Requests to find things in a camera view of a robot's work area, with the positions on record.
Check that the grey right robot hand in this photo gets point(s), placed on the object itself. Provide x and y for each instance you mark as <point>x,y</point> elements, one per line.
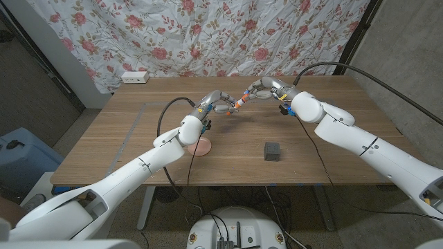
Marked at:
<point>275,86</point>

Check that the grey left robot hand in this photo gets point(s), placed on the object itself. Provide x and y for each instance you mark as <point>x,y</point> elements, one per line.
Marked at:
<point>211,100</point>

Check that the white orange glue stick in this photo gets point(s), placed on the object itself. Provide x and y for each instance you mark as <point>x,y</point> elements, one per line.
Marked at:
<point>239,103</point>

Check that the orange glue stick cap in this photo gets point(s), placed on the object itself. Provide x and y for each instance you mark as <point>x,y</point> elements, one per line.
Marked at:
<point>245,98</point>

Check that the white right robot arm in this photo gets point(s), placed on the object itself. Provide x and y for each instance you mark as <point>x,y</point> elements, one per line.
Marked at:
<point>363,145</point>

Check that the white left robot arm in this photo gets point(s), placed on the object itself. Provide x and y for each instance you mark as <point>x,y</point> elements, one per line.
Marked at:
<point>131,173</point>

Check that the dark grey block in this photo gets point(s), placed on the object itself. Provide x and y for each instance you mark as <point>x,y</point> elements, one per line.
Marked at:
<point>272,151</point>

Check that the pink round dish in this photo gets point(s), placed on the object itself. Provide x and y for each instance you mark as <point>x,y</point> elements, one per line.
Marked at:
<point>205,149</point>

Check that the floral backdrop cloth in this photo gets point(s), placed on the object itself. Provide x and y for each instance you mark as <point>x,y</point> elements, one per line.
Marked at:
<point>207,34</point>

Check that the white power strip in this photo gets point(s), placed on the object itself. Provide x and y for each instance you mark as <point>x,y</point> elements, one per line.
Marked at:
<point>135,77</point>

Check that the black backdrop stand pole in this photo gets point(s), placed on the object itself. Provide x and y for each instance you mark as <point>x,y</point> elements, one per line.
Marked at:
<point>356,38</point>

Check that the black round disc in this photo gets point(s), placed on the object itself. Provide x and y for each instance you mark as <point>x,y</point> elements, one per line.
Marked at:
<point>167,194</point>

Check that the metal table leg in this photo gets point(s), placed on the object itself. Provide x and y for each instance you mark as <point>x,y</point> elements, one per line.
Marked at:
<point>145,207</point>
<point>323,207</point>

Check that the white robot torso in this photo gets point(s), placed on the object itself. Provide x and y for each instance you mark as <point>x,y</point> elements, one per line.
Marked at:
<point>239,224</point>

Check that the black torso antenna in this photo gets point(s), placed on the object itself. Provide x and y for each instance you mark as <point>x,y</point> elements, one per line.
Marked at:
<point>238,233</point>

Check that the white leaning panel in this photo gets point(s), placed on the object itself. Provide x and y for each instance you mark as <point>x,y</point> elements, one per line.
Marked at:
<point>69,69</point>

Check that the black slanted floor strip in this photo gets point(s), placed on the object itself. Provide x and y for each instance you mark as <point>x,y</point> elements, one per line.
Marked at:
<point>41,62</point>

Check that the white box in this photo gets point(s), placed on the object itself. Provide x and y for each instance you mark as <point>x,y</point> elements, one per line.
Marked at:
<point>39,183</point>

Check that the blue plastic bin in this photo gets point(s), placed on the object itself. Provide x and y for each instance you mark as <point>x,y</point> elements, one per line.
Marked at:
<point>20,155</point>

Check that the white grey sneaker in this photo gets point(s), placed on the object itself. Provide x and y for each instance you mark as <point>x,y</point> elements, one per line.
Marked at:
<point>34,202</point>

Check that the person's bare leg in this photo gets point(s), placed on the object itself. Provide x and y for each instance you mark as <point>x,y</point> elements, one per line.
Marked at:
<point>10,211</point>

